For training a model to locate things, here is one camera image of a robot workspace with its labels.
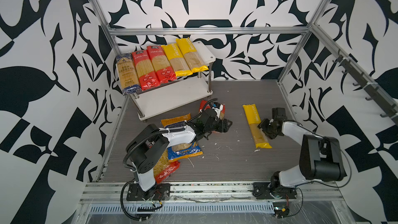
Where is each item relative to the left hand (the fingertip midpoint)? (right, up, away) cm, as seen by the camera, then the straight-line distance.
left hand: (227, 119), depth 86 cm
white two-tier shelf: (-40, +11, +21) cm, 46 cm away
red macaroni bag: (-33, -23, -8) cm, 41 cm away
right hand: (+21, -5, +9) cm, 23 cm away
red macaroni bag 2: (-12, +7, +26) cm, 29 cm away
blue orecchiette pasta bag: (-26, -17, -3) cm, 31 cm away
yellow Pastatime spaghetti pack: (+18, -2, +12) cm, 22 cm away
